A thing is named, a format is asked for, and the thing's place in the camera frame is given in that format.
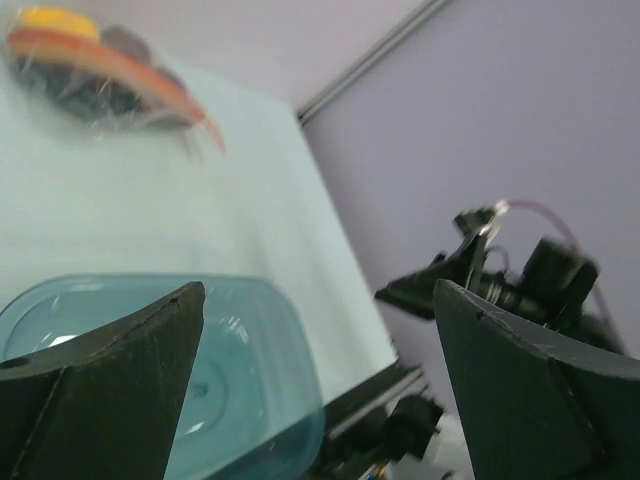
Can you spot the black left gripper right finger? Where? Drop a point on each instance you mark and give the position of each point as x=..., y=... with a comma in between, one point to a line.
x=533, y=403

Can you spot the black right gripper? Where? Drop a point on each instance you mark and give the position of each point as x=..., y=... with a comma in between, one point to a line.
x=551, y=289

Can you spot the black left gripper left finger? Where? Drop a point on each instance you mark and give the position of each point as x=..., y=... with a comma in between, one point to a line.
x=106, y=404

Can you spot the clear zip bag orange seal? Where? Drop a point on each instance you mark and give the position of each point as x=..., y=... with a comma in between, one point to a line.
x=116, y=82

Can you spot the yellow fake pepper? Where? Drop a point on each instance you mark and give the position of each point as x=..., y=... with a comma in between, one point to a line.
x=59, y=19

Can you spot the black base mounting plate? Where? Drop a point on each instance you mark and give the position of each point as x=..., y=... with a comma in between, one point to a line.
x=378, y=390

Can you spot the teal transparent plastic tub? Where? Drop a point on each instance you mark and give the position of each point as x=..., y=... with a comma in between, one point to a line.
x=253, y=407

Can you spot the aluminium corner rail right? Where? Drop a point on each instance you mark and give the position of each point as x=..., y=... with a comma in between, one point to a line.
x=363, y=64

